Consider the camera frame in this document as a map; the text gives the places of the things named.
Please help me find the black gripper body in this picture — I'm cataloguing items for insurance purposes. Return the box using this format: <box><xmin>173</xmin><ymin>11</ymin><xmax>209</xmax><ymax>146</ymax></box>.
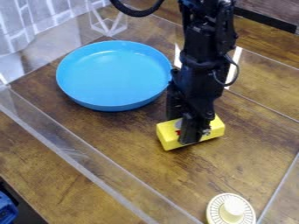
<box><xmin>168</xmin><ymin>52</ymin><xmax>230</xmax><ymax>120</ymax></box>

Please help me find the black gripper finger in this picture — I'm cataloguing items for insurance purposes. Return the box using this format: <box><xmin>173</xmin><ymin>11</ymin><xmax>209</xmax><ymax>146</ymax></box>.
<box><xmin>165</xmin><ymin>84</ymin><xmax>184</xmax><ymax>120</ymax></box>
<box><xmin>178</xmin><ymin>114</ymin><xmax>210</xmax><ymax>144</ymax></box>

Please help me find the yellow butter brick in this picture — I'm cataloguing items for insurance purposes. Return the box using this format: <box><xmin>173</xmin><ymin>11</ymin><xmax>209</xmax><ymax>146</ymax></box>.
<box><xmin>156</xmin><ymin>116</ymin><xmax>225</xmax><ymax>151</ymax></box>

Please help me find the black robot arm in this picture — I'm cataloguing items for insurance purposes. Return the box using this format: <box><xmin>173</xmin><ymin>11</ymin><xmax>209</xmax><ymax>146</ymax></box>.
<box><xmin>165</xmin><ymin>0</ymin><xmax>237</xmax><ymax>144</ymax></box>

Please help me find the blue round tray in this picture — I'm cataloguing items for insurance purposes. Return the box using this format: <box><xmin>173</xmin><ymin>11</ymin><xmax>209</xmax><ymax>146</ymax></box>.
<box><xmin>55</xmin><ymin>40</ymin><xmax>172</xmax><ymax>112</ymax></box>

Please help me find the clear acrylic barrier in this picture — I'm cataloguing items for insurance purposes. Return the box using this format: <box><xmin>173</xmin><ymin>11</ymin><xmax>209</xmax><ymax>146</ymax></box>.
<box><xmin>0</xmin><ymin>84</ymin><xmax>202</xmax><ymax>224</ymax></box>

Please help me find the cream round lid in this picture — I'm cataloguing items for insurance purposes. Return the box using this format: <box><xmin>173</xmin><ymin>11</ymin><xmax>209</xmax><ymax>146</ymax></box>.
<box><xmin>205</xmin><ymin>193</ymin><xmax>256</xmax><ymax>224</ymax></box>

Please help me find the blue object at corner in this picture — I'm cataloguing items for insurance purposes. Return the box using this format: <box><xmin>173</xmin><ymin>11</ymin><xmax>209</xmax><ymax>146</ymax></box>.
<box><xmin>0</xmin><ymin>192</ymin><xmax>18</xmax><ymax>224</ymax></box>

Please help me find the black cable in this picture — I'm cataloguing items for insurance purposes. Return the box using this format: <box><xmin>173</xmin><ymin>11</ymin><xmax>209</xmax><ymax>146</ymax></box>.
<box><xmin>108</xmin><ymin>0</ymin><xmax>165</xmax><ymax>18</ymax></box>

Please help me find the clear acrylic corner bracket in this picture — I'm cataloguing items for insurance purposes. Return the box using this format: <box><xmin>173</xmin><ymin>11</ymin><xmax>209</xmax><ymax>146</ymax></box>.
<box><xmin>86</xmin><ymin>0</ymin><xmax>126</xmax><ymax>38</ymax></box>

